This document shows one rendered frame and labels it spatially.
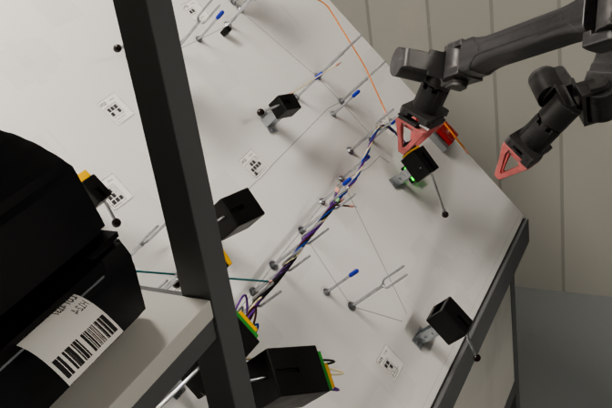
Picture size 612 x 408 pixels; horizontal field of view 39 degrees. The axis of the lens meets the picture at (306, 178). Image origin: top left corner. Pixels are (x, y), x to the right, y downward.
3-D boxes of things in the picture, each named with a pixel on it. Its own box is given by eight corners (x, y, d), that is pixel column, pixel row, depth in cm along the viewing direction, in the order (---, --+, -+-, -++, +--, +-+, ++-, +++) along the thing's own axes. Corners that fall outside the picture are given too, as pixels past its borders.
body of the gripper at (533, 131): (502, 142, 160) (527, 114, 155) (522, 130, 168) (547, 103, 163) (527, 167, 158) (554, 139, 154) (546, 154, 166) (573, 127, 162)
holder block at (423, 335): (449, 382, 157) (489, 361, 151) (403, 332, 157) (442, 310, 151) (456, 366, 161) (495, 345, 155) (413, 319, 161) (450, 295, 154)
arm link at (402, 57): (471, 87, 159) (475, 42, 161) (413, 74, 156) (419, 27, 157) (440, 100, 170) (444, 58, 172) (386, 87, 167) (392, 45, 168)
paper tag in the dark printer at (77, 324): (123, 331, 69) (115, 299, 68) (69, 386, 63) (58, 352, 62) (78, 323, 71) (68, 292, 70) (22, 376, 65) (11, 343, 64)
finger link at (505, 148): (479, 168, 166) (510, 134, 161) (494, 158, 172) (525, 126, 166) (504, 193, 164) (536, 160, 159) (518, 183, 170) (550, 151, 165)
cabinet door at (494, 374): (517, 382, 224) (512, 249, 207) (455, 545, 181) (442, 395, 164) (507, 380, 225) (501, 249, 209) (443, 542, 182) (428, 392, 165)
